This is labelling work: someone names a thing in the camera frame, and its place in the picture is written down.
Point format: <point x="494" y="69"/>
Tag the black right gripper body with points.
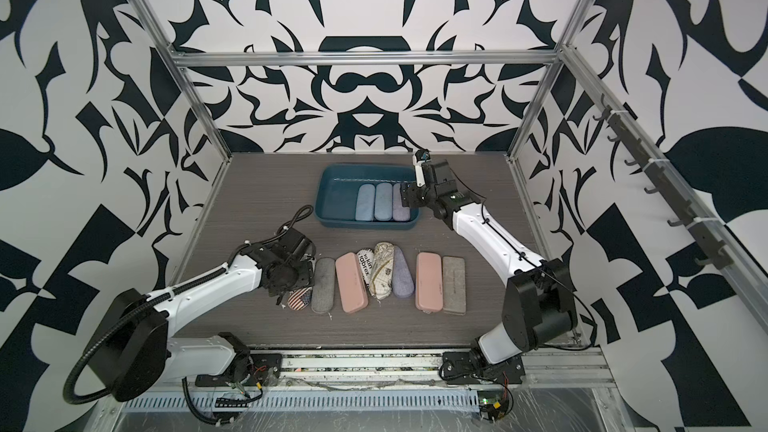
<point x="418" y="195"/>

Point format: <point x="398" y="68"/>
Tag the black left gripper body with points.
<point x="301" y="276"/>

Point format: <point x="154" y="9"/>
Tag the newspaper flag print glasses case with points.
<point x="300" y="299"/>

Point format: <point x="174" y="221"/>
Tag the blue denim glasses case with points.
<point x="383" y="204"/>

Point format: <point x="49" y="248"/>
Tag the light blue fabric glasses case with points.
<point x="365" y="203"/>

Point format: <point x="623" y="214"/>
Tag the lavender fabric glasses case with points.
<point x="403" y="285"/>
<point x="400" y="212"/>

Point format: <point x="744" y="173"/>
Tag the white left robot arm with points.
<point x="136" y="344"/>

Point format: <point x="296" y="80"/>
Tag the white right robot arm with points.
<point x="539" y="302"/>

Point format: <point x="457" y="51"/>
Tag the pink glasses case left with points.
<point x="353" y="292"/>

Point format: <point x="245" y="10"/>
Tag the pink glasses case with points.
<point x="429" y="283"/>
<point x="353" y="292"/>

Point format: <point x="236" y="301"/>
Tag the teal plastic storage box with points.
<point x="336" y="198"/>

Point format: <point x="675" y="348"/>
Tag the pink glasses case right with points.
<point x="429" y="283"/>

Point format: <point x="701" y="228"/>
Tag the text print glasses case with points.
<point x="366" y="262"/>

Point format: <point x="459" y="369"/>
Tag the map print glasses case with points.
<point x="380" y="282"/>

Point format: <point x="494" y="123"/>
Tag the grey felt flat glasses case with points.
<point x="454" y="285"/>

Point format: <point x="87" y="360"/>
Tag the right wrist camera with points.
<point x="423" y="168"/>

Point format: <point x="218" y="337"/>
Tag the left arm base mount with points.
<point x="262" y="367"/>

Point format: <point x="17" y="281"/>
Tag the aluminium frame back crossbar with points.
<point x="353" y="58"/>

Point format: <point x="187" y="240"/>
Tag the white slotted cable duct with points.
<point x="431" y="399"/>

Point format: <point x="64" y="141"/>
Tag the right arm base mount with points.
<point x="469" y="367"/>

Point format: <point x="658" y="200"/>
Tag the aluminium frame corner post left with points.
<point x="167" y="53"/>

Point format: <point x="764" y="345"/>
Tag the aluminium frame corner post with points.
<point x="572" y="27"/>
<point x="167" y="53"/>

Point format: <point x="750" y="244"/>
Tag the black wall hook rack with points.
<point x="669" y="184"/>

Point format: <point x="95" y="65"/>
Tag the aluminium frame corner post right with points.
<point x="572" y="27"/>

